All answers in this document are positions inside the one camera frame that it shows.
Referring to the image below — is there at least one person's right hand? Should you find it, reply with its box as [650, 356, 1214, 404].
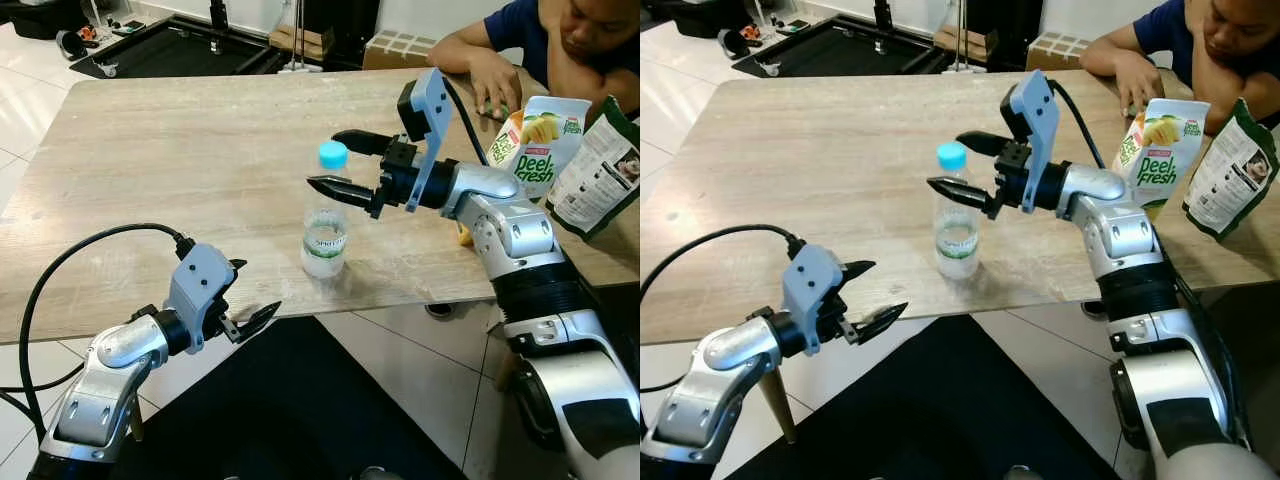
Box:
[1115, 50, 1166, 119]
[470, 55, 523, 123]

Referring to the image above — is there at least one flat brown cardboard box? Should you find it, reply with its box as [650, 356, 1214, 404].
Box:
[935, 25, 1001, 63]
[270, 25, 336, 63]

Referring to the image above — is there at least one black floor mat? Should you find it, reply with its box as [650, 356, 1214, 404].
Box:
[120, 315, 471, 480]
[750, 315, 1121, 480]

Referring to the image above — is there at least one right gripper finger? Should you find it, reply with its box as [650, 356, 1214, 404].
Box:
[331, 129, 393, 157]
[927, 176, 1001, 213]
[955, 130, 1013, 159]
[306, 175, 381, 209]

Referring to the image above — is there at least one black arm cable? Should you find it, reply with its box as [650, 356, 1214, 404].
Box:
[0, 222, 196, 446]
[440, 75, 493, 169]
[640, 223, 806, 396]
[1048, 78, 1109, 171]

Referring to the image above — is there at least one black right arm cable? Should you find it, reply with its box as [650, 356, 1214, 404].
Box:
[440, 75, 493, 169]
[1048, 78, 1109, 171]

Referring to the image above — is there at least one cardboard box white checkered top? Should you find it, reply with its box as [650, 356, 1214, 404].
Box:
[362, 30, 439, 71]
[1025, 30, 1096, 71]

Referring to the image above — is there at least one clear water bottle blue cap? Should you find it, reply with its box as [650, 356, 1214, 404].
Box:
[932, 141, 983, 282]
[300, 140, 352, 281]

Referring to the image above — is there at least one black equipment case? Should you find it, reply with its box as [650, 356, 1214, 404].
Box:
[965, 0, 1043, 71]
[300, 0, 381, 69]

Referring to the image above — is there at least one mango juice carton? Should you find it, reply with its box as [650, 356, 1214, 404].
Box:
[1112, 98, 1211, 223]
[456, 95, 593, 247]

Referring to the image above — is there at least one person in navy shirt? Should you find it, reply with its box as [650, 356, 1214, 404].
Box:
[1130, 0, 1280, 136]
[485, 0, 641, 121]

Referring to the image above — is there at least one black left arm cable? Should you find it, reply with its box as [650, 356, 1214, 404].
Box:
[0, 222, 196, 446]
[640, 223, 806, 396]

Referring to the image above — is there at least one black low wheeled platform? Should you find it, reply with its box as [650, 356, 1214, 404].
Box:
[735, 12, 951, 79]
[68, 12, 291, 79]

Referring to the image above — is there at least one green white food pouch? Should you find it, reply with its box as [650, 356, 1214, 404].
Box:
[1182, 97, 1280, 243]
[546, 95, 641, 243]

